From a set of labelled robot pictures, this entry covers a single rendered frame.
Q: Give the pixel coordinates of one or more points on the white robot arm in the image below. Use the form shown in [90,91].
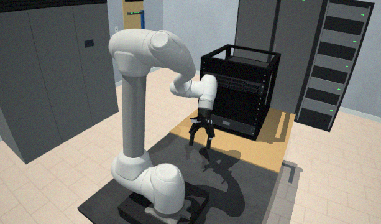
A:
[135,52]

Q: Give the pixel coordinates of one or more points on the tan wooden board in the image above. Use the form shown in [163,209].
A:
[266,152]

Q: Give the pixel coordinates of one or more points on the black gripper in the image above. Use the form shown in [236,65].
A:
[206,123]

